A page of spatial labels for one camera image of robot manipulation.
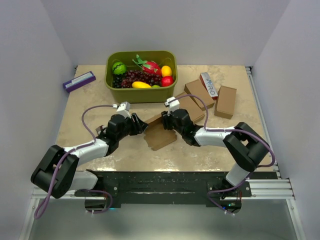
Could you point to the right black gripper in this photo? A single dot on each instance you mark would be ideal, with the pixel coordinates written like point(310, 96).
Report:
point(165, 120)

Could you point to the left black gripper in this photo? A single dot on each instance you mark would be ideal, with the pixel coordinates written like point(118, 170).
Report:
point(138, 126)

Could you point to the brown paper box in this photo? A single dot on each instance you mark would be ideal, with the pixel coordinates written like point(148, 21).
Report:
point(156, 136)

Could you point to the brown snack wrapper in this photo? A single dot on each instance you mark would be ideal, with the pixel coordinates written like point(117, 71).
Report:
point(101, 132)

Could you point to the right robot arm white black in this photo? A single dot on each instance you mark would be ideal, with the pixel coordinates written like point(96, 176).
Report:
point(246, 147)

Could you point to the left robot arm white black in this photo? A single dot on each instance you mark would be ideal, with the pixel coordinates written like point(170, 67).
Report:
point(56, 171)

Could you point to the front folded brown box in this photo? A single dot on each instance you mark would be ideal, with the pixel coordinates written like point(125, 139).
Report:
point(186, 102)

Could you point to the folded brown box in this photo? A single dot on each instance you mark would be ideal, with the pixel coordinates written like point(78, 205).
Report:
point(196, 88)
point(186, 102)
point(225, 103)

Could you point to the middle folded brown box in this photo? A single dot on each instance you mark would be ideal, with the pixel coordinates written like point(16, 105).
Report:
point(196, 88)

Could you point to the red white toothpaste box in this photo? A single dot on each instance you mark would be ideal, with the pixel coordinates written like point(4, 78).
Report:
point(208, 84)

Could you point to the right folded brown box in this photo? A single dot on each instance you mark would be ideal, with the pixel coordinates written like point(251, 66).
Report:
point(225, 103)

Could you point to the purple flat box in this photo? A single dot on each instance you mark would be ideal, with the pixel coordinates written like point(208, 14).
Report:
point(79, 82)

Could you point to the red toy apple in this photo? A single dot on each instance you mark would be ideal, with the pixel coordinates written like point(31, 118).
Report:
point(167, 81)

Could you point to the yellow toy mango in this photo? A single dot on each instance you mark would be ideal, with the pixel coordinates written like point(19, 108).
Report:
point(140, 85)

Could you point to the yellow orange toy lemon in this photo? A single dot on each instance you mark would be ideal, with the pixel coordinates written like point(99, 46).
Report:
point(166, 71)

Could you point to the olive green plastic basket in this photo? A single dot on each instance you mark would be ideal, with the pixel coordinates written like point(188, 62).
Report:
point(141, 95)

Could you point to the pink toy dragon fruit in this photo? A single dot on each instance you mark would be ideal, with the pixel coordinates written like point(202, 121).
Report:
point(149, 67)

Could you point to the red toy grapes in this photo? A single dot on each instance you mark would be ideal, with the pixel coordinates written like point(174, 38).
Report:
point(133, 76)

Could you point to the dark blue toy grapes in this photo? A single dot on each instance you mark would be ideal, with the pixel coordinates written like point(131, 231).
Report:
point(117, 81)

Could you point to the green toy watermelon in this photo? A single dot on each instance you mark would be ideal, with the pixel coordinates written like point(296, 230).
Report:
point(119, 68)

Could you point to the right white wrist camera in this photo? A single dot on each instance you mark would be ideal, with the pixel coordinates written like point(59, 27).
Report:
point(172, 104)

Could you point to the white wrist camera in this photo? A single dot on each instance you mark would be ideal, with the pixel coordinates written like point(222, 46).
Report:
point(172, 104)
point(123, 109)

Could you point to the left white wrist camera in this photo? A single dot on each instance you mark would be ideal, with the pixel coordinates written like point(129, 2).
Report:
point(123, 109)

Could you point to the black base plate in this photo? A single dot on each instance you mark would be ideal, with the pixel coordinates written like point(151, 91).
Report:
point(168, 188)

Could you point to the aluminium frame rail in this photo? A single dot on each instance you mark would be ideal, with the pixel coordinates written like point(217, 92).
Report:
point(279, 189)

